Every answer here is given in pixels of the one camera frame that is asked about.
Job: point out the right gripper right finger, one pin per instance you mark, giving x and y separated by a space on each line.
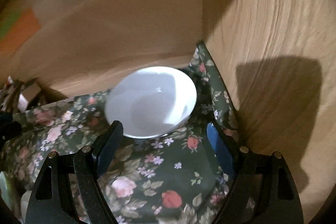
262 190

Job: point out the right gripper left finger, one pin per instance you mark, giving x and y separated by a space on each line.
51 199

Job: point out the white black-dotted bowl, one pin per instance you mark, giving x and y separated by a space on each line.
151 102

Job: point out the mint green bowl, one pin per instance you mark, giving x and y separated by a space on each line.
16 203

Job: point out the small silver box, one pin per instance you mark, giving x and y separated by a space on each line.
27 95

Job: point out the floral dark tablecloth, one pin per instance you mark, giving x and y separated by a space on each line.
171 179

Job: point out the orange sticky note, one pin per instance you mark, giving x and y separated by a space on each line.
25 27

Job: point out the green sticky note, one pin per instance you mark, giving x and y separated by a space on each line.
7 22

